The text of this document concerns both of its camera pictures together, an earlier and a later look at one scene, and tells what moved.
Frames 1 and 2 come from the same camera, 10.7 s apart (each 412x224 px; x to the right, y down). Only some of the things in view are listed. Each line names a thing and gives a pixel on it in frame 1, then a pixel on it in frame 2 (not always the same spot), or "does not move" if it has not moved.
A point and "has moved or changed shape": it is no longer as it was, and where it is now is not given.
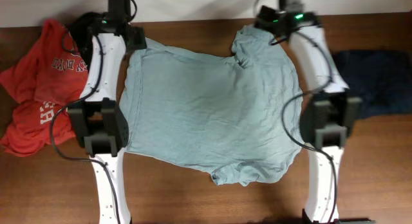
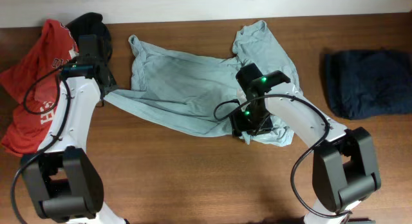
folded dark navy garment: (382, 78) does not move
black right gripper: (269, 24) → (239, 124)
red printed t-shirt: (42, 88) does not move
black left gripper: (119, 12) → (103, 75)
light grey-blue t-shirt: (234, 119) has moved or changed shape
